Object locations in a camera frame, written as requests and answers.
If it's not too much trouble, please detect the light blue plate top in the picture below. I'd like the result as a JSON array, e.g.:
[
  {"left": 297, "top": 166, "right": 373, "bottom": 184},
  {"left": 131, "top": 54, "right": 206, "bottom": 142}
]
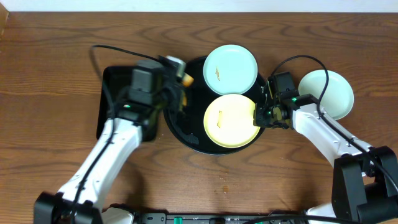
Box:
[{"left": 203, "top": 44, "right": 258, "bottom": 95}]

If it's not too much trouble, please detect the yellow plate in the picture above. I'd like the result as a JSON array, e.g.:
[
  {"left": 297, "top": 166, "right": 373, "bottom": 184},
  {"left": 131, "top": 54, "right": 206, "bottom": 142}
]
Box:
[{"left": 203, "top": 94, "right": 260, "bottom": 148}]

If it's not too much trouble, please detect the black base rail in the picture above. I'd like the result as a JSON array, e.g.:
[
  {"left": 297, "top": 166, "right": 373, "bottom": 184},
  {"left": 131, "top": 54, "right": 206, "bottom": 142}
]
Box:
[{"left": 133, "top": 210, "right": 305, "bottom": 224}]

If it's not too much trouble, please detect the black round tray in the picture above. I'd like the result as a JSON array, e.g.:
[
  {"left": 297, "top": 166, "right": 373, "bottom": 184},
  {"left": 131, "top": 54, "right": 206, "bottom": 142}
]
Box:
[{"left": 163, "top": 56, "right": 265, "bottom": 155}]

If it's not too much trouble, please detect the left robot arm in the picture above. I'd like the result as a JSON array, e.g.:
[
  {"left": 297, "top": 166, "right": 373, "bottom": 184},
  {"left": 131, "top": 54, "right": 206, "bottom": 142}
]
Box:
[{"left": 34, "top": 56, "right": 191, "bottom": 223}]

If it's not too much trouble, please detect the black rectangular tray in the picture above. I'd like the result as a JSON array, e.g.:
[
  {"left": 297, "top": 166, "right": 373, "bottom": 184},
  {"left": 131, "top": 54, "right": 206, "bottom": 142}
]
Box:
[{"left": 96, "top": 65, "right": 161, "bottom": 143}]

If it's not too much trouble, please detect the light blue plate front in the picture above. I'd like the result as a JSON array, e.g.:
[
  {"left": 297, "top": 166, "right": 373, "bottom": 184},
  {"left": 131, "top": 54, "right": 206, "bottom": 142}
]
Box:
[{"left": 298, "top": 70, "right": 354, "bottom": 120}]

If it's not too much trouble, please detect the green yellow sponge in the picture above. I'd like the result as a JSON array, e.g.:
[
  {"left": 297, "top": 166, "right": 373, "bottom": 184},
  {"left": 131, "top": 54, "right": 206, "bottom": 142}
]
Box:
[{"left": 181, "top": 73, "right": 194, "bottom": 106}]

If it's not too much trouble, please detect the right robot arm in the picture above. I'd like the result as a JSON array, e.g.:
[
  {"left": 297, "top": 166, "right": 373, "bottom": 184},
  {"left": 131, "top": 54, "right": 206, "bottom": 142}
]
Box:
[{"left": 254, "top": 95, "right": 397, "bottom": 223}]

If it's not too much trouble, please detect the light blue plate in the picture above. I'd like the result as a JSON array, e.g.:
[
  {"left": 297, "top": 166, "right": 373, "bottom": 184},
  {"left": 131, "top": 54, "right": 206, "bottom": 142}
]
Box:
[
  {"left": 298, "top": 70, "right": 354, "bottom": 120},
  {"left": 203, "top": 44, "right": 258, "bottom": 95}
]

